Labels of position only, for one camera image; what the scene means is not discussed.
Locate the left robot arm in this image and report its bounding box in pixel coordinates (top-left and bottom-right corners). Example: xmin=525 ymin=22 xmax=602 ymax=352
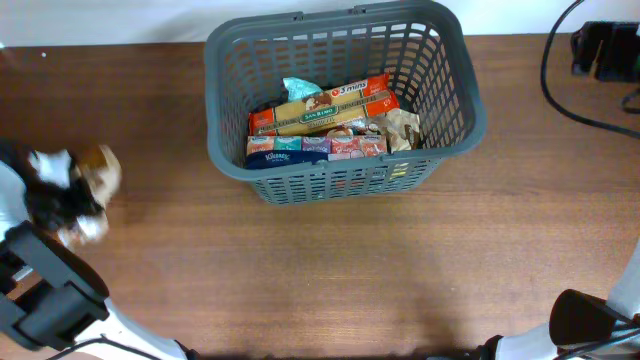
xmin=1 ymin=139 xmax=198 ymax=360

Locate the black camera cable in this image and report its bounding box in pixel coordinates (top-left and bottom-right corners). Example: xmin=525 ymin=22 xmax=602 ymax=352
xmin=47 ymin=335 xmax=166 ymax=360
xmin=538 ymin=0 xmax=640 ymax=141

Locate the black right camera cable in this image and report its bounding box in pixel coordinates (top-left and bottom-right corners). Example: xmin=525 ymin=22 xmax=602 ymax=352
xmin=538 ymin=0 xmax=640 ymax=141

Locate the light teal tissue pack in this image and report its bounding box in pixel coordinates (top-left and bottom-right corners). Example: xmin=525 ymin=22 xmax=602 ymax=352
xmin=282 ymin=77 xmax=322 ymax=102

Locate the San Remo spaghetti pack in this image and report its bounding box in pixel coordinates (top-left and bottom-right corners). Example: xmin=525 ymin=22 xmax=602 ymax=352
xmin=249 ymin=74 xmax=400 ymax=136

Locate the blue Kleenex tissue box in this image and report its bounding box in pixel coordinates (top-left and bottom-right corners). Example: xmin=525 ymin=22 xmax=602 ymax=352
xmin=245 ymin=135 xmax=388 ymax=170

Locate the green Nescafe coffee bag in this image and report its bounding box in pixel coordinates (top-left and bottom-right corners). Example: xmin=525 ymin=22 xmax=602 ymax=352
xmin=325 ymin=125 xmax=381 ymax=138

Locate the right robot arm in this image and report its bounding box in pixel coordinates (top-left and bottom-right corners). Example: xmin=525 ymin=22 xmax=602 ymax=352
xmin=424 ymin=249 xmax=639 ymax=360

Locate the grey plastic basket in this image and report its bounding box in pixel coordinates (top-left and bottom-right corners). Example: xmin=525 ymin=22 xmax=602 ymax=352
xmin=204 ymin=1 xmax=487 ymax=205

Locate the beige cookie bag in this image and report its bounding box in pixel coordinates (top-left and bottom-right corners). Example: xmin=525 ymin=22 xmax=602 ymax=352
xmin=369 ymin=108 xmax=421 ymax=153
xmin=56 ymin=145 xmax=122 ymax=249

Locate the black left camera cable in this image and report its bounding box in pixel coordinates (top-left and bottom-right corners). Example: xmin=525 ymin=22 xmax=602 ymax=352
xmin=47 ymin=335 xmax=166 ymax=360

